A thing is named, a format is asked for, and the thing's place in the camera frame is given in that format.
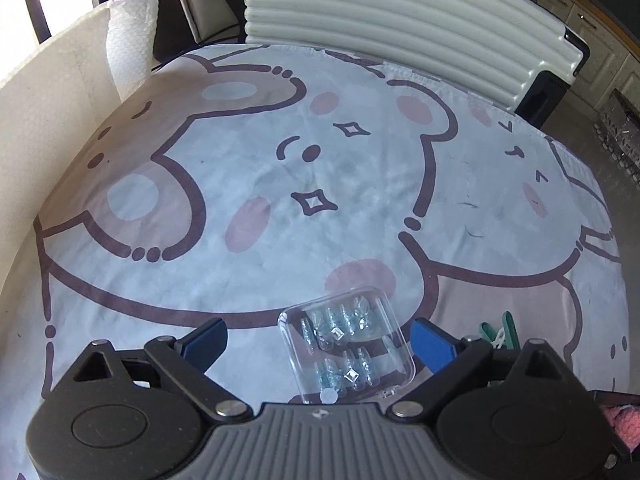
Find green clothespins with string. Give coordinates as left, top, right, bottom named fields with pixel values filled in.
left=474, top=310, right=524, bottom=388

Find clear plastic nail box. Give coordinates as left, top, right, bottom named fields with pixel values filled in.
left=278, top=286, right=416, bottom=405

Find pink crochet doll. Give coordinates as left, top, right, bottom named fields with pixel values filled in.
left=602, top=405, right=640, bottom=452

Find cartoon bear bed sheet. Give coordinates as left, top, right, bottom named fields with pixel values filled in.
left=1, top=46, right=630, bottom=479

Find pack of water bottles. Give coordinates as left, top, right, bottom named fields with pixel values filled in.
left=594, top=89, right=640, bottom=186

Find white foam sheet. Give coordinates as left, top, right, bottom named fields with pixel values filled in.
left=1, top=0, right=155, bottom=273

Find cream kitchen cabinets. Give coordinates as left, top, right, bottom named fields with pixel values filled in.
left=536, top=0, right=639, bottom=110

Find cream ribbed suitcase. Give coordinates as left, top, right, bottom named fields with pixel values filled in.
left=244, top=0, right=590, bottom=127

